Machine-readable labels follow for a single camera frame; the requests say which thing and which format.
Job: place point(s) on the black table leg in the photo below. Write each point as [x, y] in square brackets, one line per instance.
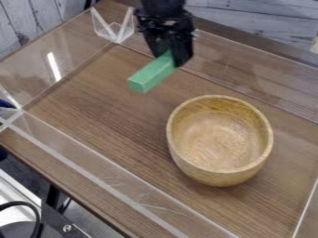
[52, 197]

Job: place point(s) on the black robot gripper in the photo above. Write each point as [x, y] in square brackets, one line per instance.
[164, 19]

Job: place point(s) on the brown wooden bowl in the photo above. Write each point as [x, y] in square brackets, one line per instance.
[220, 139]

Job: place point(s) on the grey metal base plate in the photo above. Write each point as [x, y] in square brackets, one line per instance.
[56, 226]

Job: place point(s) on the clear acrylic tray enclosure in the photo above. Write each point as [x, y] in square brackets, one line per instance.
[93, 136]

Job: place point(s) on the blue object at edge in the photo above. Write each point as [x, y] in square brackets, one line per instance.
[5, 104]

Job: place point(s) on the green rectangular block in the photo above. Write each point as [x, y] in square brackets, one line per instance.
[152, 74]

